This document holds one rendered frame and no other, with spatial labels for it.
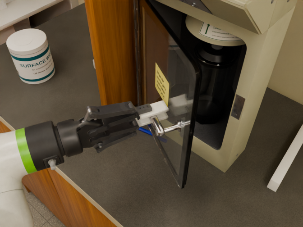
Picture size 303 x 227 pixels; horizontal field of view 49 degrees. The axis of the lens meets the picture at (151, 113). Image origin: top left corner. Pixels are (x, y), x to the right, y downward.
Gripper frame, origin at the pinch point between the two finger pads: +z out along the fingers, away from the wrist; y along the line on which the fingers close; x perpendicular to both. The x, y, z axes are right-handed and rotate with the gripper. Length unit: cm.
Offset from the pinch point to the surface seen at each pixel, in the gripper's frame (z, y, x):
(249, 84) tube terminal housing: 19.3, 7.6, -6.6
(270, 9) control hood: 17.8, 25.8, -7.8
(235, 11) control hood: 10.0, 27.8, -8.9
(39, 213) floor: -45, -120, 55
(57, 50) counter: -13, -26, 67
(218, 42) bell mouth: 16.7, 12.3, 3.3
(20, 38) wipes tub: -24, -11, 57
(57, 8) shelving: -4, -45, 134
